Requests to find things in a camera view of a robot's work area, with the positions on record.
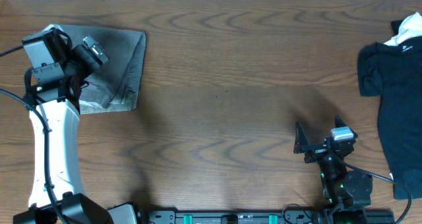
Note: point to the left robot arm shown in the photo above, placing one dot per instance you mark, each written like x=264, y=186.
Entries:
x=52, y=90

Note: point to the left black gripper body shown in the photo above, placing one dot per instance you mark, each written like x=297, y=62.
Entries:
x=78, y=66

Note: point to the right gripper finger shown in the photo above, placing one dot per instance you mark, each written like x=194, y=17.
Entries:
x=340, y=123
x=301, y=144

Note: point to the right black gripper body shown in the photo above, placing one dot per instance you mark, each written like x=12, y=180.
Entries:
x=316, y=153

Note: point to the grey shorts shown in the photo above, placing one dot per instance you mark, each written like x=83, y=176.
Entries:
x=121, y=75

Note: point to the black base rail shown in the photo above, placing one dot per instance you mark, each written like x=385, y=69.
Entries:
x=286, y=216

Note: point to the folded khaki shorts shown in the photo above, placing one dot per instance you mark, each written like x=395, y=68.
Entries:
x=116, y=105

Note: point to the white garment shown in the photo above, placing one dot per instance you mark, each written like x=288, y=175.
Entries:
x=405, y=29

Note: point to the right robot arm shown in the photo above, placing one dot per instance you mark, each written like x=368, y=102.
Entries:
x=348, y=191

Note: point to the black t-shirt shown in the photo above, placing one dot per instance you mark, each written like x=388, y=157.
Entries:
x=392, y=71

